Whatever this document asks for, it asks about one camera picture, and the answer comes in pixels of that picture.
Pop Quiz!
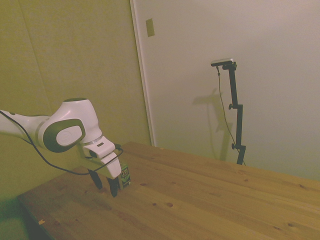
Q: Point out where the small green box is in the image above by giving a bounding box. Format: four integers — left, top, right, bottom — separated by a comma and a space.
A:
116, 161, 132, 190

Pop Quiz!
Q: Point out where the beige wall switch plate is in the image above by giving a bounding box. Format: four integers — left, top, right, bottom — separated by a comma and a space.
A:
145, 18, 155, 38

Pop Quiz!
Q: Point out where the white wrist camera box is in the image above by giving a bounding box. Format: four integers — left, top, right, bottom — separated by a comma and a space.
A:
82, 137, 118, 159

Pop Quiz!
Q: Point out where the black camera stand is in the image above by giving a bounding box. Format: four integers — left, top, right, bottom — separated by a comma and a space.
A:
222, 63, 247, 166

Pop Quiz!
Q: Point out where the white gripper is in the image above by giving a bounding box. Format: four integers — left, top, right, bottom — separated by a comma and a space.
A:
87, 152, 123, 198

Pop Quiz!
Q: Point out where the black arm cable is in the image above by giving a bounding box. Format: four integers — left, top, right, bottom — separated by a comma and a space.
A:
0, 109, 124, 176

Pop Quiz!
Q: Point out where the grey exterior camera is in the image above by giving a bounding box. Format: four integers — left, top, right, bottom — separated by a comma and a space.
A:
210, 57, 237, 68

